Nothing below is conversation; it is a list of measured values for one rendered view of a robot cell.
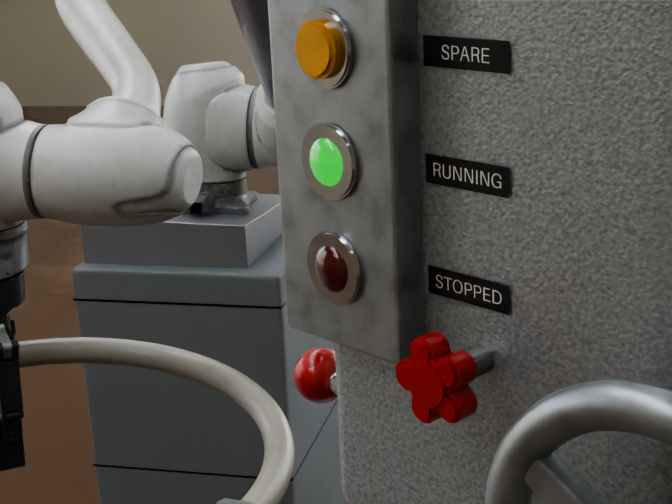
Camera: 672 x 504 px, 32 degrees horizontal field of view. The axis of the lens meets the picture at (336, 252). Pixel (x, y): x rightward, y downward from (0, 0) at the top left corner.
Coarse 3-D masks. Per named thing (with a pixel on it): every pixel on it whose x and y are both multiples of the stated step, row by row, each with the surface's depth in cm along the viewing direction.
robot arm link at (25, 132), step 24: (0, 96) 121; (0, 120) 120; (24, 120) 124; (0, 144) 119; (24, 144) 120; (0, 168) 119; (24, 168) 119; (0, 192) 120; (24, 192) 120; (0, 216) 122; (24, 216) 123
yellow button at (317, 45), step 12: (312, 24) 50; (324, 24) 50; (300, 36) 51; (312, 36) 50; (324, 36) 50; (336, 36) 50; (300, 48) 51; (312, 48) 50; (324, 48) 50; (336, 48) 50; (300, 60) 51; (312, 60) 51; (324, 60) 50; (336, 60) 50; (312, 72) 51; (324, 72) 50
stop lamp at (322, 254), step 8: (328, 248) 53; (320, 256) 54; (328, 256) 53; (336, 256) 53; (320, 264) 54; (328, 264) 53; (336, 264) 53; (344, 264) 53; (320, 272) 54; (328, 272) 53; (336, 272) 53; (344, 272) 53; (320, 280) 54; (328, 280) 54; (336, 280) 53; (344, 280) 53; (328, 288) 54; (336, 288) 54
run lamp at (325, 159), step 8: (320, 144) 52; (328, 144) 52; (312, 152) 52; (320, 152) 52; (328, 152) 52; (336, 152) 51; (312, 160) 52; (320, 160) 52; (328, 160) 52; (336, 160) 51; (312, 168) 53; (320, 168) 52; (328, 168) 52; (336, 168) 52; (320, 176) 52; (328, 176) 52; (336, 176) 52; (328, 184) 52
